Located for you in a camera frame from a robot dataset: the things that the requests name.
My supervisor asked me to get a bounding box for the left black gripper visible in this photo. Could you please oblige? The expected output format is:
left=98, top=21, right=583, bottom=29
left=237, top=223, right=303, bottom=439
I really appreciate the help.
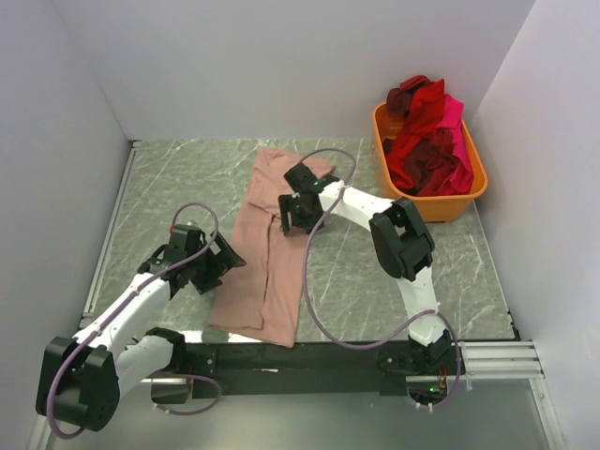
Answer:
left=187, top=231, right=245, bottom=293

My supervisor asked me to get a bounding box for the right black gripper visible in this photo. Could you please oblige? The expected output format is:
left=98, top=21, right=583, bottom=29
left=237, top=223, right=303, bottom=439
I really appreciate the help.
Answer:
left=279, top=193, right=326, bottom=235

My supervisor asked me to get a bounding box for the pink t shirt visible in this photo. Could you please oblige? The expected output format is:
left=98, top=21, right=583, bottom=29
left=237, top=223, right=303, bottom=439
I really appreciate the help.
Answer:
left=209, top=147, right=308, bottom=348

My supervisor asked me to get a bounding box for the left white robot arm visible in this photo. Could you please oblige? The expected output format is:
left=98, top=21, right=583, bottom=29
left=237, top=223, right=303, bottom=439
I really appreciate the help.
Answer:
left=36, top=224, right=246, bottom=431

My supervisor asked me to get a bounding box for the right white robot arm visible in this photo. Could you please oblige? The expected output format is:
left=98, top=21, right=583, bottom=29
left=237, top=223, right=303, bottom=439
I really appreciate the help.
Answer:
left=278, top=162, right=453, bottom=374

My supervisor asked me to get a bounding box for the black base beam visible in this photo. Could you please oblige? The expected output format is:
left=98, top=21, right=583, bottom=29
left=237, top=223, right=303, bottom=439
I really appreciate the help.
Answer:
left=183, top=340, right=465, bottom=396

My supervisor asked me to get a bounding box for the dark maroon t shirt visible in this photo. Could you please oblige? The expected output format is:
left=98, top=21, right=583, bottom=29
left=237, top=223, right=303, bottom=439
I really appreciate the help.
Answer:
left=385, top=75, right=431, bottom=118

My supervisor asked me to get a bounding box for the orange plastic basket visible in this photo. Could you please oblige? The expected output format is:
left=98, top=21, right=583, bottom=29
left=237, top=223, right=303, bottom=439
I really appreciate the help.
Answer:
left=371, top=102, right=488, bottom=223

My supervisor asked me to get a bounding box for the bright red t shirt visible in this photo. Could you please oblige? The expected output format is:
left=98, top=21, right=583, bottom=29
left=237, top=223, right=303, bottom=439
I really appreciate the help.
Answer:
left=386, top=79, right=445, bottom=176

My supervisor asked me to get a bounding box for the magenta t shirt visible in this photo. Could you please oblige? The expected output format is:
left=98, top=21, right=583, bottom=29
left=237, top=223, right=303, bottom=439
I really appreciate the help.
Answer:
left=437, top=94, right=473, bottom=196

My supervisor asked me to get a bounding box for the aluminium frame rail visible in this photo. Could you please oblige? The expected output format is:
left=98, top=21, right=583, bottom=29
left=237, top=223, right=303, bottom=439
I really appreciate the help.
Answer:
left=27, top=139, right=143, bottom=450

